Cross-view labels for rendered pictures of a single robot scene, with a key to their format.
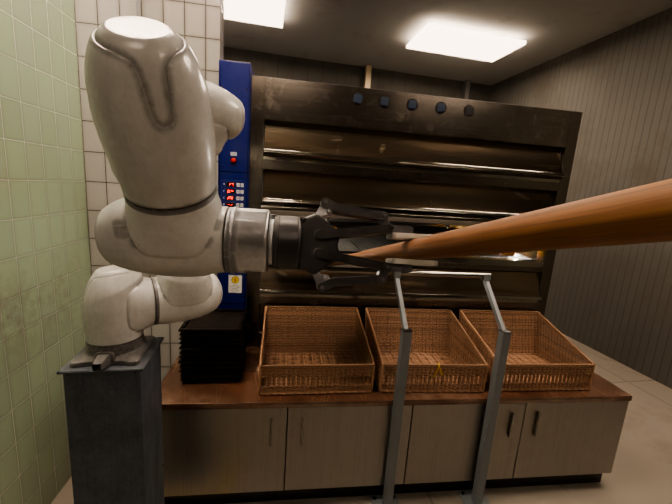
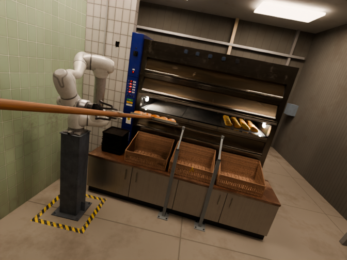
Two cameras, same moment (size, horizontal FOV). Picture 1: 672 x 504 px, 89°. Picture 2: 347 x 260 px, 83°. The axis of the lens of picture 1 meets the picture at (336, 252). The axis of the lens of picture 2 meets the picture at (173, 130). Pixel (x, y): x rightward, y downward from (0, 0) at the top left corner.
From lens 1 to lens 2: 1.03 m
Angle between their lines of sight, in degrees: 16
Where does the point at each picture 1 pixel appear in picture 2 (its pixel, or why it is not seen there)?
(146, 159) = (60, 91)
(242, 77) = (140, 39)
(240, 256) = not seen: hidden behind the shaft
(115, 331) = (75, 125)
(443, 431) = (190, 193)
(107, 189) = (90, 77)
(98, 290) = not seen: hidden behind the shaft
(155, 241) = (64, 103)
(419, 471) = (178, 206)
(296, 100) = (160, 50)
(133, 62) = (57, 78)
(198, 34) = (126, 21)
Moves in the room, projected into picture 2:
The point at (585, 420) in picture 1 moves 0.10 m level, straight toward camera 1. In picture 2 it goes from (255, 208) to (250, 210)
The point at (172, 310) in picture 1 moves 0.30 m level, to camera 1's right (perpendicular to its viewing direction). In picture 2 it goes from (91, 122) to (116, 130)
